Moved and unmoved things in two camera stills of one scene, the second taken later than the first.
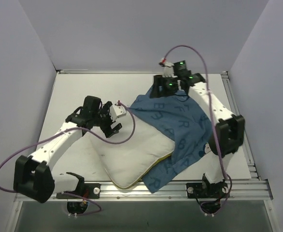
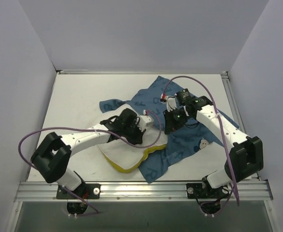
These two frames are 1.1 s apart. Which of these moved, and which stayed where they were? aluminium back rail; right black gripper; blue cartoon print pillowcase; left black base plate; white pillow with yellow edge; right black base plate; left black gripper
Moved: right black gripper; white pillow with yellow edge; blue cartoon print pillowcase; left black gripper
Stayed: aluminium back rail; right black base plate; left black base plate
